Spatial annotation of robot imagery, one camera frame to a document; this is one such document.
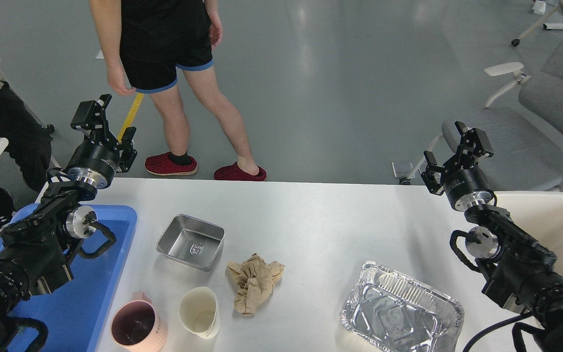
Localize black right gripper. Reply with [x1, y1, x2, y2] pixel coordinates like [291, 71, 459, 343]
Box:
[421, 121, 495, 212]

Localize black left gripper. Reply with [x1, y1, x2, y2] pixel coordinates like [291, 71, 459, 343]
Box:
[65, 94, 138, 189]

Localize pink HOME mug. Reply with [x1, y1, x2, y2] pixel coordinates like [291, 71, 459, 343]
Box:
[111, 291, 168, 352]

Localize standing person in shorts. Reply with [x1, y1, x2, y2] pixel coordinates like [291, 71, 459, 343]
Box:
[89, 0, 267, 182]

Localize aluminium foil tray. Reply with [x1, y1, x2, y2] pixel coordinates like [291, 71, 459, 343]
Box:
[340, 261, 465, 352]

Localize grey office chair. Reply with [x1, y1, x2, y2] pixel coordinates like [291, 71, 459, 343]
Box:
[427, 40, 563, 192]

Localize blue plastic tray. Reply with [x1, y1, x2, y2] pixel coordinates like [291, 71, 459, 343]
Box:
[9, 205, 138, 352]

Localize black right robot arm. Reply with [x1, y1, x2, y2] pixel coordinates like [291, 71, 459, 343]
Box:
[421, 122, 563, 352]

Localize crumpled brown paper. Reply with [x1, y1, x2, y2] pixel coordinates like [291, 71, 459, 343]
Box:
[226, 253, 284, 316]

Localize seated person at left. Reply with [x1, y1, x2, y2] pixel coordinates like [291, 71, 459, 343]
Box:
[0, 20, 53, 230]

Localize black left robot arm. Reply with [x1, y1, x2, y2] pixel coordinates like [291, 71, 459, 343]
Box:
[0, 94, 138, 352]

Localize cream plastic bin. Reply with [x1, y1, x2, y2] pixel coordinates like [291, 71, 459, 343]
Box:
[496, 191, 563, 276]

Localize cream paper cup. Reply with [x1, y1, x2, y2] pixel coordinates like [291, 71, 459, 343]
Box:
[178, 286, 219, 339]

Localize square stainless steel tray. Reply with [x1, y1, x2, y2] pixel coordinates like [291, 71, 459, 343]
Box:
[156, 214, 225, 272]

